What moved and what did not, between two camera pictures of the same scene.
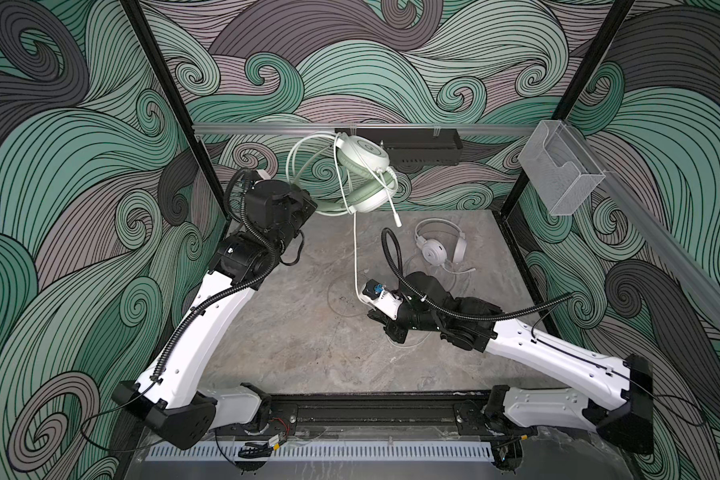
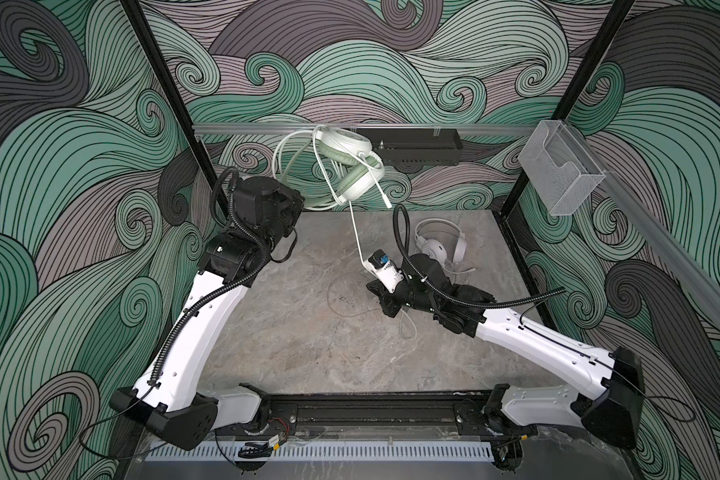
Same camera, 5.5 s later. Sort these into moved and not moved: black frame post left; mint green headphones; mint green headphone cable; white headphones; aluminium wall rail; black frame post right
Moved: mint green headphone cable; mint green headphones
Not moved: black frame post left; white headphones; black frame post right; aluminium wall rail
